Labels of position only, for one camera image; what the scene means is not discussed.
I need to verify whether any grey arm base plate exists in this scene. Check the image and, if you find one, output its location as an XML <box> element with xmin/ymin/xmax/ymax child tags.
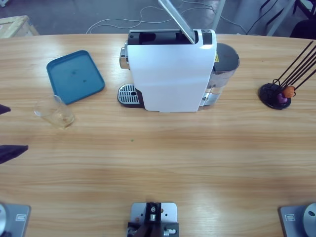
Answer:
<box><xmin>0</xmin><ymin>202</ymin><xmax>32</xmax><ymax>237</ymax></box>
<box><xmin>278</xmin><ymin>202</ymin><xmax>316</xmax><ymax>237</ymax></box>

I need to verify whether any blue plastic tray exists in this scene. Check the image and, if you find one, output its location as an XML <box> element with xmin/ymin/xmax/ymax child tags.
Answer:
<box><xmin>46</xmin><ymin>50</ymin><xmax>106</xmax><ymax>106</ymax></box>

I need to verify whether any silver coffee machine lever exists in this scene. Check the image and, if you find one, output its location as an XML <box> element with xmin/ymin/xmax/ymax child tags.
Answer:
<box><xmin>158</xmin><ymin>0</ymin><xmax>199</xmax><ymax>45</ymax></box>

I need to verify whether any light grey metal post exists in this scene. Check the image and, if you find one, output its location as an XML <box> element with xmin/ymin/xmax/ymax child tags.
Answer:
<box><xmin>212</xmin><ymin>0</ymin><xmax>227</xmax><ymax>32</ymax></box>

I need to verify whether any wooden crate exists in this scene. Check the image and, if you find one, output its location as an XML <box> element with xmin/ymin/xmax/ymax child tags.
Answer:
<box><xmin>0</xmin><ymin>15</ymin><xmax>40</xmax><ymax>40</ymax></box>

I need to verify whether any white capsule coffee machine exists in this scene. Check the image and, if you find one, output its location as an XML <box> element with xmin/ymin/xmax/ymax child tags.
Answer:
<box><xmin>120</xmin><ymin>29</ymin><xmax>220</xmax><ymax>114</ymax></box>

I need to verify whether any black wire capsule holder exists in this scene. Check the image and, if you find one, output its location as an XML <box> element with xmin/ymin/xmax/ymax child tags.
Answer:
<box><xmin>258</xmin><ymin>40</ymin><xmax>316</xmax><ymax>110</ymax></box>

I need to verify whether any grey mount plate black post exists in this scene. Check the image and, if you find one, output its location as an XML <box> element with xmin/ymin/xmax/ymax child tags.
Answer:
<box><xmin>127</xmin><ymin>201</ymin><xmax>180</xmax><ymax>237</ymax></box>

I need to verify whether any clear water tank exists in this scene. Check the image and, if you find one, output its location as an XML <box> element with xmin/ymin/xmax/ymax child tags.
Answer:
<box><xmin>209</xmin><ymin>43</ymin><xmax>240</xmax><ymax>91</ymax></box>

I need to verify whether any clear drinking glass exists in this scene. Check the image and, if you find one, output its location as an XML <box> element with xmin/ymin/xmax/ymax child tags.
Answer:
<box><xmin>34</xmin><ymin>94</ymin><xmax>76</xmax><ymax>130</ymax></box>

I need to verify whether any light grey slanted post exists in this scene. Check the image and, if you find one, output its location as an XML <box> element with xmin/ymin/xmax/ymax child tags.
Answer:
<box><xmin>266</xmin><ymin>0</ymin><xmax>297</xmax><ymax>37</ymax></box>

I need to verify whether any white floor cable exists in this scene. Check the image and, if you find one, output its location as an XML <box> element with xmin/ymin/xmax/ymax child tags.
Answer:
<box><xmin>85</xmin><ymin>0</ymin><xmax>248</xmax><ymax>35</ymax></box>

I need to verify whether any black chair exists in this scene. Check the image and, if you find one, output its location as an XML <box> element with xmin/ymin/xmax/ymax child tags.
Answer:
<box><xmin>291</xmin><ymin>0</ymin><xmax>316</xmax><ymax>40</ymax></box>

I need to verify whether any black floor cable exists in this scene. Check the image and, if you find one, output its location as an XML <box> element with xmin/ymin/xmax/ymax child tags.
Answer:
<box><xmin>246</xmin><ymin>0</ymin><xmax>281</xmax><ymax>35</ymax></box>

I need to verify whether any orange coffee capsule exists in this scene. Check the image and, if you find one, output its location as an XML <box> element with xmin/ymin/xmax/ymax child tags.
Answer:
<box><xmin>282</xmin><ymin>85</ymin><xmax>296</xmax><ymax>97</ymax></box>

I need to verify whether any metal grille drip tray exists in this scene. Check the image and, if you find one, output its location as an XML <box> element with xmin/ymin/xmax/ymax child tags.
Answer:
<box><xmin>117</xmin><ymin>83</ymin><xmax>145</xmax><ymax>109</ymax></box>

